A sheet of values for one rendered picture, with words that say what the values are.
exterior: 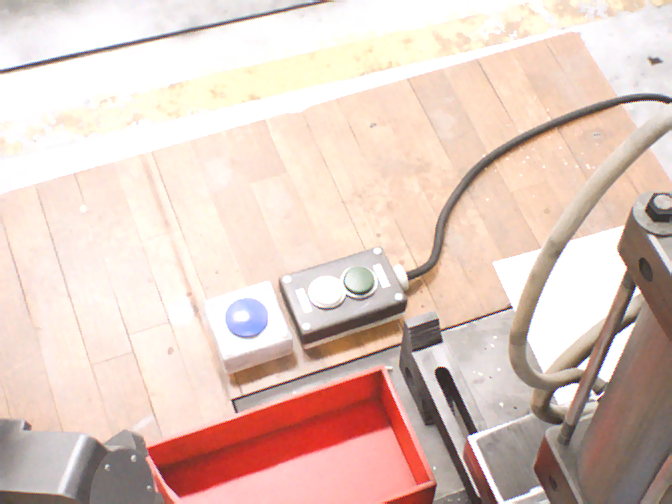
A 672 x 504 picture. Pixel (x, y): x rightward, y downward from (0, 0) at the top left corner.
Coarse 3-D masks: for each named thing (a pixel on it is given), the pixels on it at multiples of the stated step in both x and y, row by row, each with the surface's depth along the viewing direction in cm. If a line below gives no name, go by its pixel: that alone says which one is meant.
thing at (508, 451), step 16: (592, 400) 89; (528, 416) 88; (480, 432) 87; (496, 432) 87; (512, 432) 87; (528, 432) 87; (544, 432) 88; (480, 448) 87; (496, 448) 87; (512, 448) 87; (528, 448) 87; (480, 464) 86; (496, 464) 86; (512, 464) 86; (528, 464) 86; (480, 480) 87; (496, 480) 86; (512, 480) 86; (528, 480) 86; (480, 496) 89; (496, 496) 85; (512, 496) 85; (528, 496) 81; (544, 496) 81
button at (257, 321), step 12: (240, 300) 116; (252, 300) 116; (228, 312) 116; (240, 312) 115; (252, 312) 115; (264, 312) 116; (228, 324) 115; (240, 324) 115; (252, 324) 115; (264, 324) 115; (240, 336) 115; (252, 336) 115
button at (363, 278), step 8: (352, 272) 118; (360, 272) 118; (368, 272) 118; (344, 280) 117; (352, 280) 117; (360, 280) 117; (368, 280) 117; (352, 288) 117; (360, 288) 117; (368, 288) 117
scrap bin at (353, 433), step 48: (336, 384) 109; (384, 384) 111; (192, 432) 107; (240, 432) 110; (288, 432) 113; (336, 432) 113; (384, 432) 113; (192, 480) 110; (240, 480) 110; (288, 480) 110; (336, 480) 110; (384, 480) 110; (432, 480) 105
